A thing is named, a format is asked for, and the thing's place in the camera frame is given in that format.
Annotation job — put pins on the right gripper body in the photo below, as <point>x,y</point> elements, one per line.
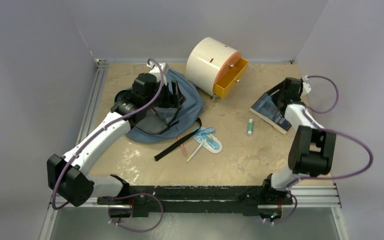
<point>279,95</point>

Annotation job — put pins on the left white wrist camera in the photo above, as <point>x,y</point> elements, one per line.
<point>160,72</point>

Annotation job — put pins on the green white glue stick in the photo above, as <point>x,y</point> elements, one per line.
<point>250,127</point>

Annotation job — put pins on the yellow open drawer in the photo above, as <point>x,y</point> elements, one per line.
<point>233,76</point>

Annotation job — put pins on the white marker pen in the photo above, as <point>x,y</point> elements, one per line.
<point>195,152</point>

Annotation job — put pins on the dark blue book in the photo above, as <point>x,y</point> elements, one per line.
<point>266,109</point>

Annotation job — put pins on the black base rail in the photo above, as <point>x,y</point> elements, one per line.
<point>248,200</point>

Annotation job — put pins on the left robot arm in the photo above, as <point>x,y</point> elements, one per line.
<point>68,175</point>

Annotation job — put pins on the cream round drawer cabinet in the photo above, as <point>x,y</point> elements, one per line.
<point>208,62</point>

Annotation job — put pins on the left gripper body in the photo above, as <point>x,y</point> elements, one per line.
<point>165,100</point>

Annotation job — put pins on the blue backpack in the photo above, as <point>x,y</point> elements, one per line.
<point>160,124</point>

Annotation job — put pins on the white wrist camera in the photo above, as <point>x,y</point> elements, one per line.
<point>305,86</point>
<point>160,72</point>

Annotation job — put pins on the blister pack with blue items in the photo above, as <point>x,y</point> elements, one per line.
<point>206,136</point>

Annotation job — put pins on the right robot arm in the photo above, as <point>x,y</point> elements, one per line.
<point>312,149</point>

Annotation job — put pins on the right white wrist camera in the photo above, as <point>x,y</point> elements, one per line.
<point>305,86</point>

